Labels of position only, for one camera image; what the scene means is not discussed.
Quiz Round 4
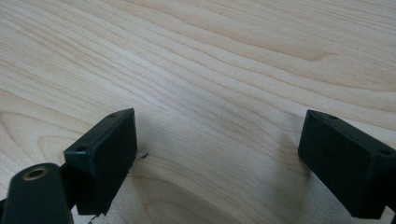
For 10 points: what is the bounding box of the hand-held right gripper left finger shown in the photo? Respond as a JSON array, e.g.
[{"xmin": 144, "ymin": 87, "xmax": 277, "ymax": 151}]
[{"xmin": 60, "ymin": 107, "xmax": 138, "ymax": 217}]

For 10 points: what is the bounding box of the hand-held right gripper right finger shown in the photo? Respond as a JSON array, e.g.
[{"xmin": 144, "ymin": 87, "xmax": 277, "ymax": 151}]
[{"xmin": 297, "ymin": 108, "xmax": 396, "ymax": 220}]

